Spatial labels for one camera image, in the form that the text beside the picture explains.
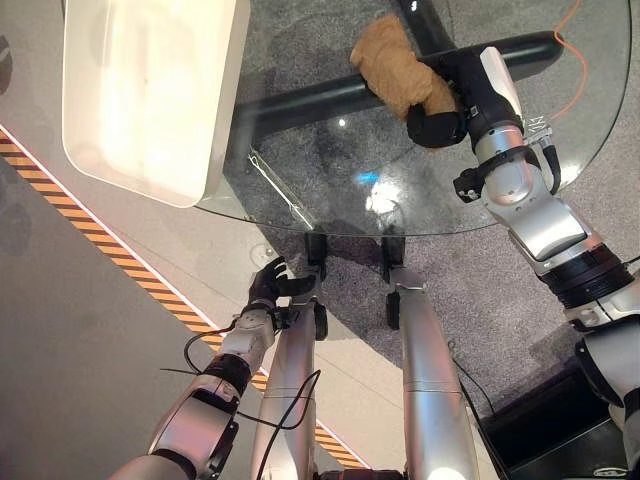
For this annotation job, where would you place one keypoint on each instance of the tan cloth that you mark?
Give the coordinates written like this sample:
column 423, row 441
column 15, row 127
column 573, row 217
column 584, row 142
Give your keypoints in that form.
column 395, row 65

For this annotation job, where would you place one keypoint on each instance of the silver left robot leg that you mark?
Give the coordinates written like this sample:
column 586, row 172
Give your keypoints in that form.
column 287, row 380

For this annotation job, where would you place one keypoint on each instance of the black tubular table base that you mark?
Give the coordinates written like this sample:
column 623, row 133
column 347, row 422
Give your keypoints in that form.
column 310, row 102

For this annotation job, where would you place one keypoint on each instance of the silver robot leg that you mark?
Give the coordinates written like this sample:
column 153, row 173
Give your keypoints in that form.
column 430, row 380
column 287, row 380

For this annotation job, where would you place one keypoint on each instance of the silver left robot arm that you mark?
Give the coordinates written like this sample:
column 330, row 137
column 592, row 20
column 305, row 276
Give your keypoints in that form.
column 200, row 420

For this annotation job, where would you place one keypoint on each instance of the silver right robot leg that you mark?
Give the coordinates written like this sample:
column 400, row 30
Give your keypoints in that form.
column 430, row 380

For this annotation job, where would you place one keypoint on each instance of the yellow black hazard tape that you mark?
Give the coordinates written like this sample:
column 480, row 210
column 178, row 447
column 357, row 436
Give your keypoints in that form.
column 107, row 245

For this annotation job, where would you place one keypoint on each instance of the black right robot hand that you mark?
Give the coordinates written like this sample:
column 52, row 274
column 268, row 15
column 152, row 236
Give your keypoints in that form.
column 492, row 102

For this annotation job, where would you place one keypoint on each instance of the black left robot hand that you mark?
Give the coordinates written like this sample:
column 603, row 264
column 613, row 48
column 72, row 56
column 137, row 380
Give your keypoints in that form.
column 266, row 287

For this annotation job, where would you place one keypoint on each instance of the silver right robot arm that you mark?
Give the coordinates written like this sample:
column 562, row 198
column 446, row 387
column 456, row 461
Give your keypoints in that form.
column 542, row 220

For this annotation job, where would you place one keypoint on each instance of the white plastic basket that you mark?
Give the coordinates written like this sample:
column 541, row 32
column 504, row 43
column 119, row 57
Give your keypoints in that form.
column 145, row 95

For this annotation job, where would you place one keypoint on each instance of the black box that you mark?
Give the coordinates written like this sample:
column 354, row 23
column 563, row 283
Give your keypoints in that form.
column 550, row 440

